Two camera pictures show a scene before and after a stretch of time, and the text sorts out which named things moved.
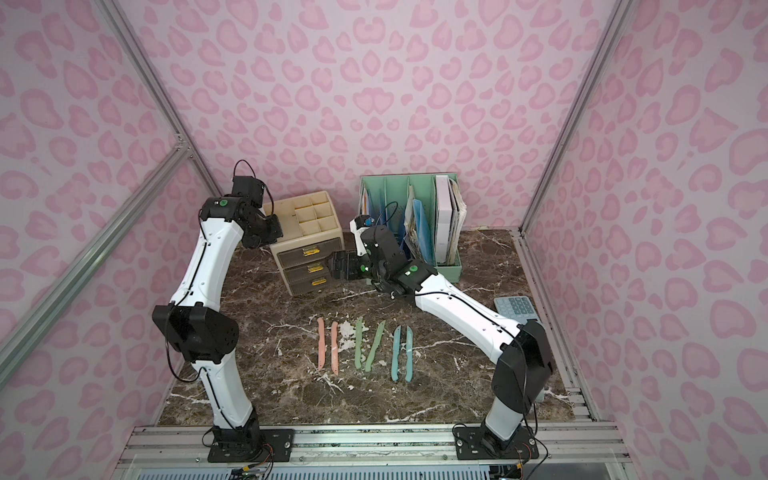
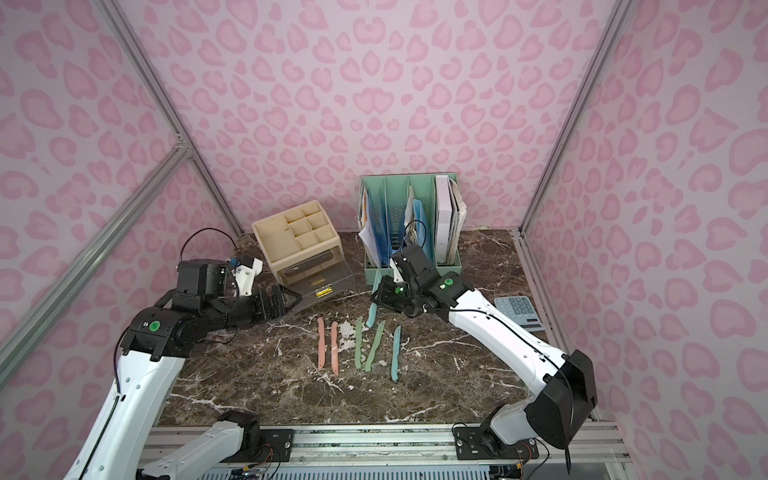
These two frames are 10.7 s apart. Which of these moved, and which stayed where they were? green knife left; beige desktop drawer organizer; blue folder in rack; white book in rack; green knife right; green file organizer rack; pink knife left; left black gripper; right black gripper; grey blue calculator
Moved: right black gripper; beige desktop drawer organizer; left black gripper
Stayed: green knife left; grey blue calculator; white book in rack; green knife right; green file organizer rack; blue folder in rack; pink knife left
